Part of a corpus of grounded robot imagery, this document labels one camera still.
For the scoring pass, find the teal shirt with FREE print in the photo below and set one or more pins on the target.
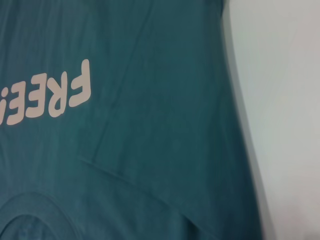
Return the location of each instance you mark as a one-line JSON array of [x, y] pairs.
[[150, 125]]

